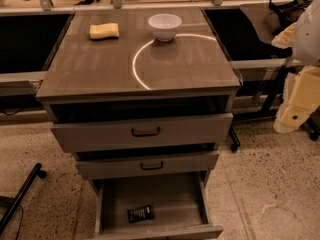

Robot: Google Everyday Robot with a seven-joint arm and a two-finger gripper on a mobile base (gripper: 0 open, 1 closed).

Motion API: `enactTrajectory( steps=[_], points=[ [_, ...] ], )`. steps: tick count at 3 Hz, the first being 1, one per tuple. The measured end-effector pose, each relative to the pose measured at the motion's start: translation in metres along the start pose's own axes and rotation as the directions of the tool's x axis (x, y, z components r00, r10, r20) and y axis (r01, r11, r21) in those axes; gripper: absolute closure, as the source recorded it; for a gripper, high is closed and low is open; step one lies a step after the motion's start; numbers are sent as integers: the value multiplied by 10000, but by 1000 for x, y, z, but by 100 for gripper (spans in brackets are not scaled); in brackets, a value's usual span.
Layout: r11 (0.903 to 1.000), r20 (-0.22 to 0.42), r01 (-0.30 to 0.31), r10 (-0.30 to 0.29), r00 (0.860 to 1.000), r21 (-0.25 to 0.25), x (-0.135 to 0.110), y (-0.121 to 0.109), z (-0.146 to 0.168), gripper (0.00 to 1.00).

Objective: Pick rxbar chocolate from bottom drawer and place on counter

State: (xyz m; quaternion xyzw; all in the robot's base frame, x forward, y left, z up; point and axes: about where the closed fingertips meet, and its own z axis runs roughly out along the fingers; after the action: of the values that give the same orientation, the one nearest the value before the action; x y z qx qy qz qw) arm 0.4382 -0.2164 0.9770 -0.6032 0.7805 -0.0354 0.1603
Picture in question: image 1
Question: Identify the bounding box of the black drawer handle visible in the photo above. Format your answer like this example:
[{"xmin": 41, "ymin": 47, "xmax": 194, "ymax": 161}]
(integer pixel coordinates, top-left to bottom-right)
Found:
[
  {"xmin": 140, "ymin": 161, "xmax": 164, "ymax": 171},
  {"xmin": 131, "ymin": 127, "xmax": 161, "ymax": 138}
]

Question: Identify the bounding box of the white bowl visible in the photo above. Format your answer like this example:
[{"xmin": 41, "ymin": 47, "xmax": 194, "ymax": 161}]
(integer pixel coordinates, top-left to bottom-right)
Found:
[{"xmin": 148, "ymin": 14, "xmax": 182, "ymax": 42}]

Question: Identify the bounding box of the black top drawer handle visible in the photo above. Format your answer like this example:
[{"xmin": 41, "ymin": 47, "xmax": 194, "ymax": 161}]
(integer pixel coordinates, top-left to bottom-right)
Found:
[{"xmin": 131, "ymin": 127, "xmax": 161, "ymax": 138}]

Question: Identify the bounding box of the bottom grey drawer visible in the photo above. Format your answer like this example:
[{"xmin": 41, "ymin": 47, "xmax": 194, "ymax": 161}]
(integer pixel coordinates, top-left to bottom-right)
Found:
[{"xmin": 94, "ymin": 172, "xmax": 223, "ymax": 240}]

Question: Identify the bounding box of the black rxbar chocolate wrapper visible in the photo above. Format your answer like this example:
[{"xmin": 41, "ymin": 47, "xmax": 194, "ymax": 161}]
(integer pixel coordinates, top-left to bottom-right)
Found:
[{"xmin": 127, "ymin": 205, "xmax": 153, "ymax": 223}]

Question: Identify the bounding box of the black stand leg with wheel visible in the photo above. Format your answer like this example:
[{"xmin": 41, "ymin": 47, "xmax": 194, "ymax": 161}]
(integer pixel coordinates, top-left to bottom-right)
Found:
[{"xmin": 0, "ymin": 163, "xmax": 47, "ymax": 235}]

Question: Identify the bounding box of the black middle drawer handle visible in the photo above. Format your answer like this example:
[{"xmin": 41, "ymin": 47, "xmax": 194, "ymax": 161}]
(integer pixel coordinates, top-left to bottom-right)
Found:
[{"xmin": 140, "ymin": 161, "xmax": 164, "ymax": 171}]

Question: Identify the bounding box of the black rolling side table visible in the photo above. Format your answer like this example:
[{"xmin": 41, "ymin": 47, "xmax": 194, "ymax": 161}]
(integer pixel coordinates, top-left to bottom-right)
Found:
[{"xmin": 228, "ymin": 2, "xmax": 320, "ymax": 153}]

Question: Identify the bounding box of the black vr headset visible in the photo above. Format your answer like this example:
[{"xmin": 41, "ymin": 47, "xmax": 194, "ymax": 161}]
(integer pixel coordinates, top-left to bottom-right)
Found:
[{"xmin": 269, "ymin": 0, "xmax": 311, "ymax": 29}]

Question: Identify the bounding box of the yellow sponge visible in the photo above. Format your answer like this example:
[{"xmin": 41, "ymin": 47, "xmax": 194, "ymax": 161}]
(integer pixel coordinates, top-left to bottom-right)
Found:
[{"xmin": 89, "ymin": 23, "xmax": 119, "ymax": 40}]

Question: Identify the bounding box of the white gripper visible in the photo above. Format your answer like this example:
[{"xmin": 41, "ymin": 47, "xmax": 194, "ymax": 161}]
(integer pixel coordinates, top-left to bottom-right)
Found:
[{"xmin": 271, "ymin": 23, "xmax": 320, "ymax": 134}]

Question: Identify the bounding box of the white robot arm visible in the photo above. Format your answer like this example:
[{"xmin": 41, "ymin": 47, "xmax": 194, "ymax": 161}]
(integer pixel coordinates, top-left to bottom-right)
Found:
[{"xmin": 273, "ymin": 0, "xmax": 320, "ymax": 133}]

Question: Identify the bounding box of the grey drawer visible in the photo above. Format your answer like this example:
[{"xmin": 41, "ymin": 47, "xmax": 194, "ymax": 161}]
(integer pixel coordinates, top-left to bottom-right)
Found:
[
  {"xmin": 94, "ymin": 172, "xmax": 223, "ymax": 240},
  {"xmin": 52, "ymin": 113, "xmax": 233, "ymax": 152},
  {"xmin": 76, "ymin": 151, "xmax": 219, "ymax": 180}
]

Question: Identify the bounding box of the grey drawer cabinet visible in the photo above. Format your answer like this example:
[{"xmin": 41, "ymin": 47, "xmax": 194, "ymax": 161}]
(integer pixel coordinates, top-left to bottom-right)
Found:
[{"xmin": 35, "ymin": 6, "xmax": 242, "ymax": 240}]

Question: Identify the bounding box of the top grey drawer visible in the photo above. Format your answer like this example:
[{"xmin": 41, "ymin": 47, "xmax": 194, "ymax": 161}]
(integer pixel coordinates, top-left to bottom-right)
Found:
[{"xmin": 52, "ymin": 113, "xmax": 233, "ymax": 152}]

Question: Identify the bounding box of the middle grey drawer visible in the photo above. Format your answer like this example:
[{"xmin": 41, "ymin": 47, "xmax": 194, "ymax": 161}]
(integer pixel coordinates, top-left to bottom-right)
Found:
[{"xmin": 76, "ymin": 151, "xmax": 219, "ymax": 180}]

